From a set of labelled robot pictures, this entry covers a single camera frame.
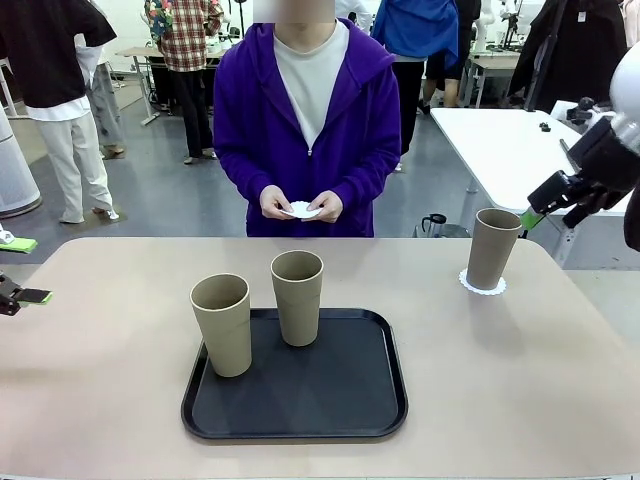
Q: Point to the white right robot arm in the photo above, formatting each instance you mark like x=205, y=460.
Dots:
x=627, y=85

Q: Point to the small black block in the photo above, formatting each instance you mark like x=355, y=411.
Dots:
x=545, y=126

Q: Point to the person in blue jacket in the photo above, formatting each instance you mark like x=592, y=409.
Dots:
x=415, y=30

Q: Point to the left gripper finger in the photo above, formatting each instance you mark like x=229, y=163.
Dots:
x=30, y=296
x=20, y=245

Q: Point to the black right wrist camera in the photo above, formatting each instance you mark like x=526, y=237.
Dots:
x=582, y=112

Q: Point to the tall beige cup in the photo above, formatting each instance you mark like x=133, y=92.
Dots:
x=490, y=255
x=225, y=340
x=297, y=315

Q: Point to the person's right forearm purple sleeve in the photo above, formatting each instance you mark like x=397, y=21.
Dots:
x=240, y=175

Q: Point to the person's left forearm purple sleeve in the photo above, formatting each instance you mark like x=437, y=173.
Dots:
x=365, y=175

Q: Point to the small white robot arm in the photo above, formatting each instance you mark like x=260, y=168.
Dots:
x=482, y=25

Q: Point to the person in grey trousers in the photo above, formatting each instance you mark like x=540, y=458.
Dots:
x=105, y=110

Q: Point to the wooden top desk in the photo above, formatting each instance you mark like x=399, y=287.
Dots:
x=137, y=51

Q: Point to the person in plaid shirt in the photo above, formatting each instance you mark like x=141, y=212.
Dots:
x=185, y=40

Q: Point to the white scalloped paper coaster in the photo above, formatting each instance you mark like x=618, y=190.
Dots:
x=480, y=293
x=301, y=211

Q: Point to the person in black coat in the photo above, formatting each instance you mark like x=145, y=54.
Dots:
x=560, y=50

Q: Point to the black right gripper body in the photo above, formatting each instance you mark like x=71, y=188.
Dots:
x=610, y=160

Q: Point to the black plastic tray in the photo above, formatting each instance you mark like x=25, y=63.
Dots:
x=310, y=395

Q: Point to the white desk device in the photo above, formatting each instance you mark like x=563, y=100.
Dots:
x=217, y=47

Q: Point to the white table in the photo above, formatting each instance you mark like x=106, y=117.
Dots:
x=500, y=150

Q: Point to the person in purple hoodie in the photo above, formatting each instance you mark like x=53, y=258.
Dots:
x=250, y=100

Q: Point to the white cylindrical air purifier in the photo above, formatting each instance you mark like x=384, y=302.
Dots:
x=15, y=175

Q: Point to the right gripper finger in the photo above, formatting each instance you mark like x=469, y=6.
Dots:
x=550, y=192
x=585, y=210

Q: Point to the person in black shorts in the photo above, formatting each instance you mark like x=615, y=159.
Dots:
x=450, y=90

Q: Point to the person's left hand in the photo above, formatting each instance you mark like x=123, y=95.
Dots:
x=329, y=206

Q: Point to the person in black top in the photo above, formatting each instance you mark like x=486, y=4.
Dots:
x=45, y=60

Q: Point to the grey frame desk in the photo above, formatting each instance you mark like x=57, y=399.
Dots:
x=495, y=57

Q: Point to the person's right hand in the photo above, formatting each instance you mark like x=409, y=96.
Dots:
x=275, y=202

